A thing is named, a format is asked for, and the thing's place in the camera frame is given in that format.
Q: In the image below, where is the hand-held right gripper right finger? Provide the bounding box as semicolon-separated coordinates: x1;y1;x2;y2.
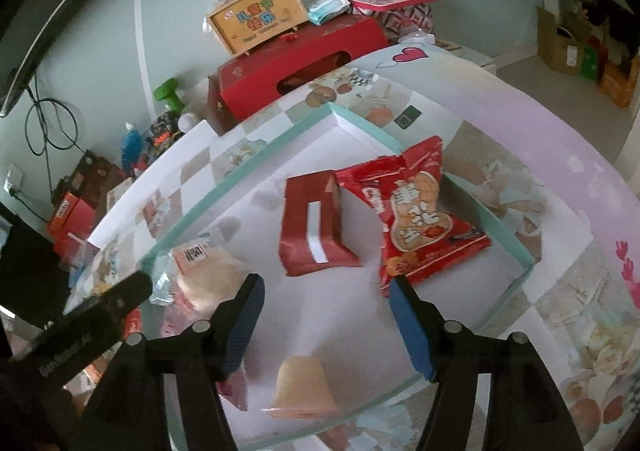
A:
389;277;583;451

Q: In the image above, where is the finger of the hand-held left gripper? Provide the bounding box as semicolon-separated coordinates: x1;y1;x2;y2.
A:
100;272;153;319

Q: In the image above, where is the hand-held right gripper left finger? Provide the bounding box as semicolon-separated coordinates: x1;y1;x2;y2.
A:
82;273;266;451

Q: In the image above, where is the white round bun packet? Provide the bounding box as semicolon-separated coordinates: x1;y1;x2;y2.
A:
150;236;246;314

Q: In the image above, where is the teal edged white tray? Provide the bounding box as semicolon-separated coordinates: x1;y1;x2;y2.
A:
140;102;536;451

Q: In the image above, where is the red cake print snack packet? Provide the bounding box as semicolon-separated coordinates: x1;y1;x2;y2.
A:
335;135;493;299

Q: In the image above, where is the red tissue box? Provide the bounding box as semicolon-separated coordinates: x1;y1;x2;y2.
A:
278;171;362;278

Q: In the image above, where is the large red box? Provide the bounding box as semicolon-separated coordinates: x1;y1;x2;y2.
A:
50;201;101;262

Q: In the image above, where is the black cabinet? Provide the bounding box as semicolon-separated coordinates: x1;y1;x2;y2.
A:
0;216;71;327

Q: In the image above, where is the cream card box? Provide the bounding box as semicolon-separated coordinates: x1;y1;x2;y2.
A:
105;176;136;212

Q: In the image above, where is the orange flat box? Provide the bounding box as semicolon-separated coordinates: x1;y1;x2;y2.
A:
47;191;83;232

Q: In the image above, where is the dark brown box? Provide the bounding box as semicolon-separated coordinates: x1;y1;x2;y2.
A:
65;148;126;202

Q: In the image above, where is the blue bottle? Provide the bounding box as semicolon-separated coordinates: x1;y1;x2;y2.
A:
121;122;146;171

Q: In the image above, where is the green dumbbell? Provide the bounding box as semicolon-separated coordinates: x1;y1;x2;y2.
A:
153;78;187;111

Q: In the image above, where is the checkered printed tablecloth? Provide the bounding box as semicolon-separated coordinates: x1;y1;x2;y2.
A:
65;41;640;451

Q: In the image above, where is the red gift box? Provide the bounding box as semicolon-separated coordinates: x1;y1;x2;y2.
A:
206;17;390;136

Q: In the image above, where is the black television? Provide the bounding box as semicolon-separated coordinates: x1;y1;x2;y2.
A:
0;0;156;117

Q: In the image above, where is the red white patterned box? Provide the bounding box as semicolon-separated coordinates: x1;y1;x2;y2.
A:
375;6;436;44

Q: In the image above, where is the pale blue wipes packet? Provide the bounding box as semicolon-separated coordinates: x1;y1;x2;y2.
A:
306;0;351;27

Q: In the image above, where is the brown cardboard box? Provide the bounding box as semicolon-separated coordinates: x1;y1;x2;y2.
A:
537;6;586;74

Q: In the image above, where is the orange cardboard box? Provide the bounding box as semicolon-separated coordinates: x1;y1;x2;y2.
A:
600;51;640;109

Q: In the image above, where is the wall outlet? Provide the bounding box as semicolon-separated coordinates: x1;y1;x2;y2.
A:
2;166;25;197

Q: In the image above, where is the black cable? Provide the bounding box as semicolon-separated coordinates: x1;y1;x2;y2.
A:
25;81;81;192

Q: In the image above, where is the yellow carry box with handle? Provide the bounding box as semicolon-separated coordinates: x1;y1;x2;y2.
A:
204;0;310;57

